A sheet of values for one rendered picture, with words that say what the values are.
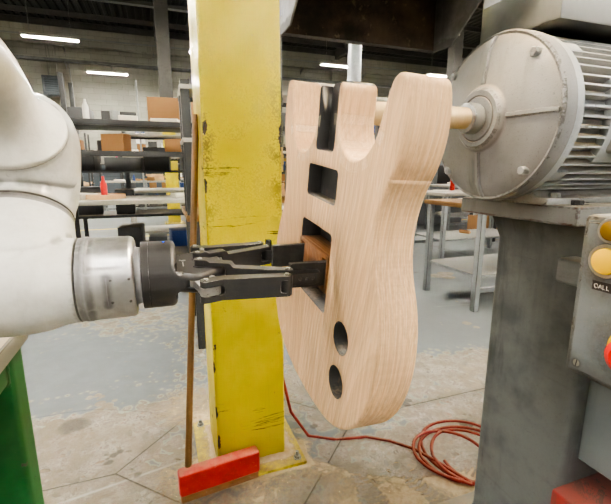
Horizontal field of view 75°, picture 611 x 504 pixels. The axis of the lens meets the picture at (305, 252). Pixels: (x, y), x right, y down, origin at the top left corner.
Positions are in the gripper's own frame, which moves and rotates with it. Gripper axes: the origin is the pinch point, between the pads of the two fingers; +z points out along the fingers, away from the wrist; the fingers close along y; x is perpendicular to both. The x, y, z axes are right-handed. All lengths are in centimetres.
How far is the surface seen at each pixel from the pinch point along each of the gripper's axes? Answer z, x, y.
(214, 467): -5, -103, -71
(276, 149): 22, 8, -94
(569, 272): 39.6, -2.3, 6.1
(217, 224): 1, -17, -91
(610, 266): 28.9, 3.5, 17.7
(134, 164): -44, -36, -477
